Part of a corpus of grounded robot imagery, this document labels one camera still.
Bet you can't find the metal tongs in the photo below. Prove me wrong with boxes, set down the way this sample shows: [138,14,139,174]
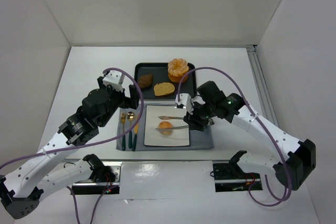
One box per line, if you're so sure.
[156,116,189,132]

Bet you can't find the small round orange bun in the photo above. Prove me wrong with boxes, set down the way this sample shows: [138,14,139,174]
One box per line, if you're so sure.
[157,121,173,135]

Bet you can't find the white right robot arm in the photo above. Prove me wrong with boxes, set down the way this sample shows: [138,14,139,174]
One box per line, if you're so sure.
[175,81,316,190]

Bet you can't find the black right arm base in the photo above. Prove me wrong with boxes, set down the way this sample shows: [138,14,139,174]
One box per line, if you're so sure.
[209,163,263,193]

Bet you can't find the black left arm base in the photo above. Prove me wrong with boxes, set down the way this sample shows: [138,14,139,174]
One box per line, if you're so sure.
[71,154,121,195]

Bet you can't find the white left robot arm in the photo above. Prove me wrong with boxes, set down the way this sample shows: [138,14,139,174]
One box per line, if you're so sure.
[1,75,140,219]

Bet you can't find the sliced brown bread loaf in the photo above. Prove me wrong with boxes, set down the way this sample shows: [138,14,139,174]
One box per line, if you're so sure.
[153,82,175,97]

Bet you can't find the grey cloth placemat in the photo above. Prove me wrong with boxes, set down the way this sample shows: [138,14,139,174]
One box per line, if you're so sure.
[116,103,216,152]

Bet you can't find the dark brown croissant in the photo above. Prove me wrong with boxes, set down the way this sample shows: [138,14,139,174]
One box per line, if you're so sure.
[138,73,153,90]

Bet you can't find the black rectangular tray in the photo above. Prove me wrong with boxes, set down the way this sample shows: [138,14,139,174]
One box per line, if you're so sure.
[134,62,197,100]

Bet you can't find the white square plate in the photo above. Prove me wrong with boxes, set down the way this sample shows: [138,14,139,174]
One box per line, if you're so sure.
[144,105,190,147]

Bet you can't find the orange sugared round cake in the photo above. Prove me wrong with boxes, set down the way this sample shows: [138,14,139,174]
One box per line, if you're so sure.
[167,58,189,83]

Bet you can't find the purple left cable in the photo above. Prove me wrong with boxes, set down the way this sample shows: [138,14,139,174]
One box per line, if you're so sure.
[0,67,144,224]

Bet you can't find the purple cable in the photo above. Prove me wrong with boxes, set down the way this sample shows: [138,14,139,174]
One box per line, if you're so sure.
[177,67,292,206]
[0,67,144,224]

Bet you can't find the gold spoon green handle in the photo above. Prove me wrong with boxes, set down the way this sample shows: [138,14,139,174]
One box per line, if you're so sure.
[127,111,135,149]

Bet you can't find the gold fork green handle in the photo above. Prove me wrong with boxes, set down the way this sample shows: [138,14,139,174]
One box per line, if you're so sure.
[120,112,126,151]

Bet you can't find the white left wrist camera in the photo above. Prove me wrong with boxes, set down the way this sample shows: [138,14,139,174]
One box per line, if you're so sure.
[102,70,125,92]

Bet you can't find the gold knife green handle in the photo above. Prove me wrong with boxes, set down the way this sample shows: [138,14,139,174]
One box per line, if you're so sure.
[131,123,139,151]

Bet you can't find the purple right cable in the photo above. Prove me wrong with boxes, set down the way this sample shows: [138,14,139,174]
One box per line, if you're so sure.
[177,67,292,206]

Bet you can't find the aluminium rail frame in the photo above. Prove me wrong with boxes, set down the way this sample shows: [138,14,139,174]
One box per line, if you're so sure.
[246,45,279,126]

